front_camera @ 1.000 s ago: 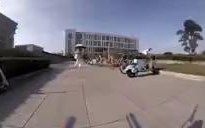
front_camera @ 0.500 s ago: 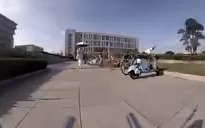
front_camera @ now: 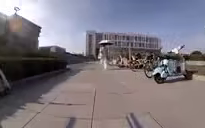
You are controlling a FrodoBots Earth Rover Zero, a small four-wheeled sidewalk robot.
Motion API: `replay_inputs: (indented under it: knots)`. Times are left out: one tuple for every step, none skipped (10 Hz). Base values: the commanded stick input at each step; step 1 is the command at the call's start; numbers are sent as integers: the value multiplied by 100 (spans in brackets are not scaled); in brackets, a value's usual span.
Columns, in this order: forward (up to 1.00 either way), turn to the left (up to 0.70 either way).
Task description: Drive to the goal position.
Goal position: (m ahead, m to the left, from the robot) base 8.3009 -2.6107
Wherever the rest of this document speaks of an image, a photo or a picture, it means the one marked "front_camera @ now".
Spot dark hedge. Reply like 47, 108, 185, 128
0, 53, 69, 83

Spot grey paved plaza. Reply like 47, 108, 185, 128
0, 61, 205, 128

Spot low flat building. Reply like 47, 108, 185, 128
38, 45, 67, 54

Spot grass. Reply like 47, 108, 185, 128
186, 60, 205, 79

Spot person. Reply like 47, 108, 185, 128
97, 39, 114, 70

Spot row of parked bicycles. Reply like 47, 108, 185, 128
111, 53, 161, 72

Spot white and blue three-wheeled vehicle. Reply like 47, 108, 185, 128
143, 44, 194, 84

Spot dark blocky building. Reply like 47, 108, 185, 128
0, 8, 43, 56

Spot robot's own part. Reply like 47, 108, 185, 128
126, 112, 144, 128
65, 116, 77, 128

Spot wide stone steps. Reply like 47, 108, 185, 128
65, 52, 92, 65

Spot large pale building with windows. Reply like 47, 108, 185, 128
85, 30, 163, 61

